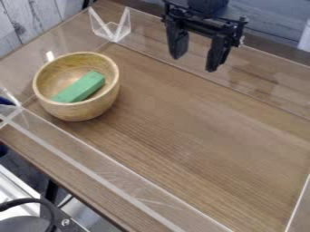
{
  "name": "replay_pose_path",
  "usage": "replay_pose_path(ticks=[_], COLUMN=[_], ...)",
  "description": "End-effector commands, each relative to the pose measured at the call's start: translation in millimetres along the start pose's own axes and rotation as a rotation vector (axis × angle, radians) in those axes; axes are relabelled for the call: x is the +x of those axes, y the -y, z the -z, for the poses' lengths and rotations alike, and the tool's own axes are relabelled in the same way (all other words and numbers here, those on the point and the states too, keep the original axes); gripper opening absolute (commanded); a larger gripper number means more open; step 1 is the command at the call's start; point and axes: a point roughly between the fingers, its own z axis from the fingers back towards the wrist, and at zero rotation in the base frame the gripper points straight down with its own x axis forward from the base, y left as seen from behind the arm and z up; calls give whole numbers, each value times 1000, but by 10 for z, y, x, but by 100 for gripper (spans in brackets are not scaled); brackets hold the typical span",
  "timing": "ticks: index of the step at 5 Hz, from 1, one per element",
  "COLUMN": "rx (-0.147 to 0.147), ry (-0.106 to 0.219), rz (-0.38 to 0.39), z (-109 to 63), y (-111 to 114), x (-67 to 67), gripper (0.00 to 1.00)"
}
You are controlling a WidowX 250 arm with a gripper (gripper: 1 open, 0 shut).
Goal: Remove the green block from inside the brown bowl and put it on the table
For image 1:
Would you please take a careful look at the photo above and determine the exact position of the clear acrylic corner bracket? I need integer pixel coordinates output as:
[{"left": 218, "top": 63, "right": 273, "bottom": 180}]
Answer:
[{"left": 89, "top": 7, "right": 131, "bottom": 43}]

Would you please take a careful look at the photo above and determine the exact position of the clear acrylic wall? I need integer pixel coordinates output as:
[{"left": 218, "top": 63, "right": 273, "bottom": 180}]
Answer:
[
  {"left": 0, "top": 87, "right": 233, "bottom": 232},
  {"left": 117, "top": 7, "right": 310, "bottom": 121}
]

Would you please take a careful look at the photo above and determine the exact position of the blue object at left edge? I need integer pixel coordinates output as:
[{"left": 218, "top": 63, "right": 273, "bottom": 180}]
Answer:
[{"left": 0, "top": 96, "right": 17, "bottom": 106}]

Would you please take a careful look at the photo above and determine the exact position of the white object at right edge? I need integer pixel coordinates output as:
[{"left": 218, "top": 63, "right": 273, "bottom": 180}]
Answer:
[{"left": 298, "top": 18, "right": 310, "bottom": 53}]

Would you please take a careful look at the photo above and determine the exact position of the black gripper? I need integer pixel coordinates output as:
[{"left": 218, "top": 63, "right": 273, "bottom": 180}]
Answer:
[{"left": 164, "top": 0, "right": 250, "bottom": 73}]

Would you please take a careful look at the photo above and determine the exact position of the black cable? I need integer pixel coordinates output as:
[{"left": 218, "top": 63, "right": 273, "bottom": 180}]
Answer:
[{"left": 0, "top": 198, "right": 59, "bottom": 232}]

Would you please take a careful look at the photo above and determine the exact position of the black table leg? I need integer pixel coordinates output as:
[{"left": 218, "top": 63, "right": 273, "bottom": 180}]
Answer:
[{"left": 46, "top": 180, "right": 59, "bottom": 203}]

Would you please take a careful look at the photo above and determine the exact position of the green rectangular block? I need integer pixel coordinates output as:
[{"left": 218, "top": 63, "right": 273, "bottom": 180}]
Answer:
[{"left": 51, "top": 72, "right": 106, "bottom": 103}]

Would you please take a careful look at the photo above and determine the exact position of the clear acrylic front wall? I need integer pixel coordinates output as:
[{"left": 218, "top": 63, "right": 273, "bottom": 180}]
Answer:
[{"left": 0, "top": 87, "right": 233, "bottom": 232}]

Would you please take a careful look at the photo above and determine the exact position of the clear acrylic back wall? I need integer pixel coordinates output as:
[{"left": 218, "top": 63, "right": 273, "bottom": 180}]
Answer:
[{"left": 117, "top": 7, "right": 310, "bottom": 121}]

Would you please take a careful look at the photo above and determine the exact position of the brown wooden bowl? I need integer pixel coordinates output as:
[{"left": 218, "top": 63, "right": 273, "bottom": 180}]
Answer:
[{"left": 33, "top": 52, "right": 121, "bottom": 121}]

